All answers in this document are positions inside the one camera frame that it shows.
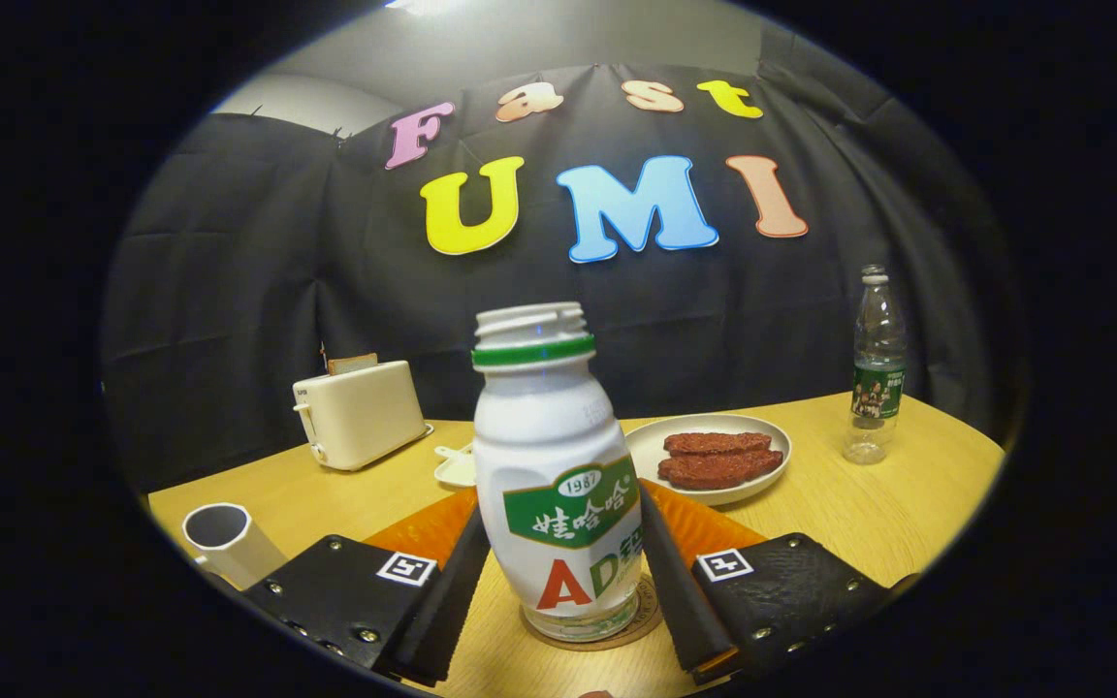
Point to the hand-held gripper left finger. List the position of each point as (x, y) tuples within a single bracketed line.
[(447, 620)]

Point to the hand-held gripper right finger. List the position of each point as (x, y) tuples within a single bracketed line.
[(685, 601)]

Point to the round wooden coaster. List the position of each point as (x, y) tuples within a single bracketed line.
[(644, 616)]

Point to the white juice bottle green label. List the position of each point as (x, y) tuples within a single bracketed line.
[(549, 427)]

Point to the clear plastic water bottle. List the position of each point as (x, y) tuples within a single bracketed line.
[(877, 388)]

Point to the brown meat slice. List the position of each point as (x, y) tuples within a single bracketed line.
[(714, 443), (718, 470)]

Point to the white divided condiment dish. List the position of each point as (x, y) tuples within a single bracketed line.
[(457, 470)]

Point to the round white plate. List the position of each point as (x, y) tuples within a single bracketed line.
[(646, 446)]

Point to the wooden table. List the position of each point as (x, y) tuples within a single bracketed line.
[(830, 523)]

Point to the cream toaster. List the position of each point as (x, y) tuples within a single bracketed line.
[(365, 412)]

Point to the bread slice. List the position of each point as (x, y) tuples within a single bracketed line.
[(353, 364)]

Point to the black backdrop cloth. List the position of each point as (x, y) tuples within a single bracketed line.
[(229, 291)]

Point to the ceiling light panel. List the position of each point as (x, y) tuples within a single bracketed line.
[(423, 6)]

